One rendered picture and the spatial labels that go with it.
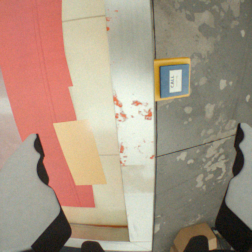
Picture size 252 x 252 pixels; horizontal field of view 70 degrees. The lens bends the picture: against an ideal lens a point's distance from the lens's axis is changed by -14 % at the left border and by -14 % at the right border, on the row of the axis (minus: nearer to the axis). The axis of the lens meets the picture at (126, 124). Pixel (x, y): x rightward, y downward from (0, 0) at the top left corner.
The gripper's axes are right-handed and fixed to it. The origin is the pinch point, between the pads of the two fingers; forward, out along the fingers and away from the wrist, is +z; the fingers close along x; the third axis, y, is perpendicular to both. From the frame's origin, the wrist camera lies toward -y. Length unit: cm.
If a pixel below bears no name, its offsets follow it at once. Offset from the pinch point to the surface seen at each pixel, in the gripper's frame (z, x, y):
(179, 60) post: 51, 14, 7
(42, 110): 10.4, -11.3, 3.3
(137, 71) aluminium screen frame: 6.5, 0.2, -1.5
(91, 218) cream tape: 10.2, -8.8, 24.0
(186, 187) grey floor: 163, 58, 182
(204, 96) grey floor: 166, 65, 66
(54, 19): 10.4, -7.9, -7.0
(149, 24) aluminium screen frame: 6.5, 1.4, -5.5
